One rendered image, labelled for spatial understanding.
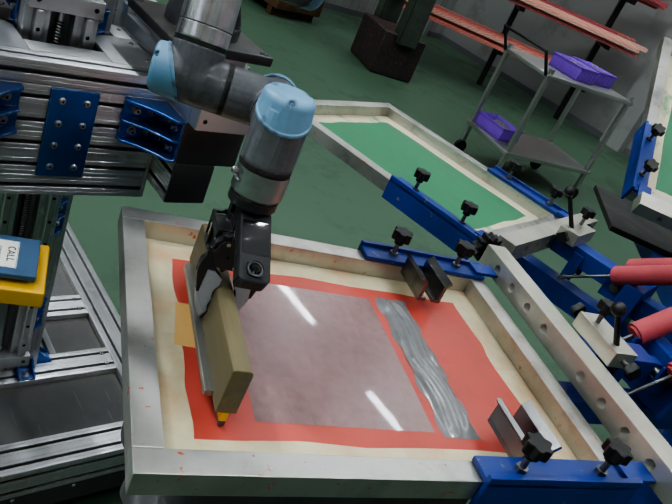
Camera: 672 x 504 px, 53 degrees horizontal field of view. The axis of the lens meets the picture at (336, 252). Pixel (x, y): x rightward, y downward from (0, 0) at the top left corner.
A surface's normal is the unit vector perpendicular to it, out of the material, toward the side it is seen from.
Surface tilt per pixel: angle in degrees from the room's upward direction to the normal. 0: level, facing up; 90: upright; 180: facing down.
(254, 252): 28
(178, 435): 0
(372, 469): 0
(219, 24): 75
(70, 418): 0
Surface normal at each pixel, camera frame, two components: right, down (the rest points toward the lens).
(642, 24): -0.76, 0.03
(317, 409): 0.36, -0.81
